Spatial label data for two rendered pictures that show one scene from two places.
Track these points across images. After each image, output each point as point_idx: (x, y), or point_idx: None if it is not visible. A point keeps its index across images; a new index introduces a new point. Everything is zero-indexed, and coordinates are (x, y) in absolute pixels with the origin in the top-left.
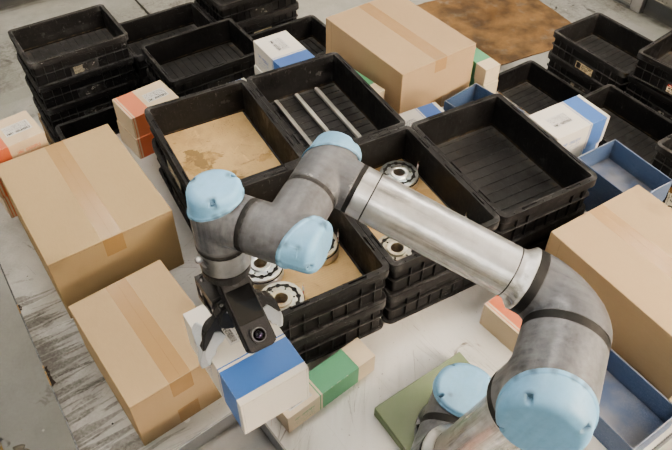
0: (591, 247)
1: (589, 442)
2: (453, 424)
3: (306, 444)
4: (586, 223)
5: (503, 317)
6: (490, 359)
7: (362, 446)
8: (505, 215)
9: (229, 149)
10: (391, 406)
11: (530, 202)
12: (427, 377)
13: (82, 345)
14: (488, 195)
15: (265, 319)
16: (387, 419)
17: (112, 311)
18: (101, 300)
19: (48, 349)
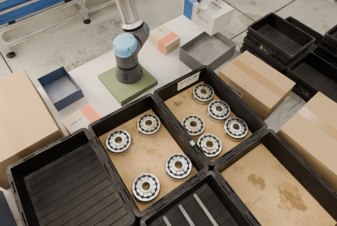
0: (39, 120)
1: (76, 80)
2: (133, 6)
3: (181, 74)
4: (33, 136)
5: (97, 111)
6: (106, 108)
7: (161, 74)
8: (83, 128)
9: (275, 214)
10: (151, 81)
11: (57, 177)
12: (136, 91)
13: (285, 102)
14: (85, 181)
15: None
16: (152, 77)
17: (275, 82)
18: (283, 86)
19: (298, 100)
